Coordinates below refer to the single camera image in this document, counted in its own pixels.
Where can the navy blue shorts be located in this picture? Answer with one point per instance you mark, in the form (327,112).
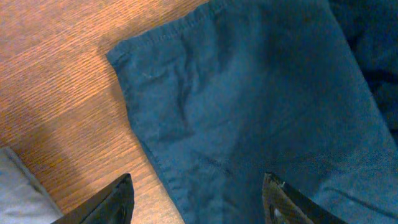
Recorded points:
(235,89)

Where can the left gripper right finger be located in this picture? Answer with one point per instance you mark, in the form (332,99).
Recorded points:
(285,205)

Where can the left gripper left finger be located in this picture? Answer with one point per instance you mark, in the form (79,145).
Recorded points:
(114,204)

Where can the grey folded shorts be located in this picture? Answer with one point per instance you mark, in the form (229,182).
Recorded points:
(23,199)

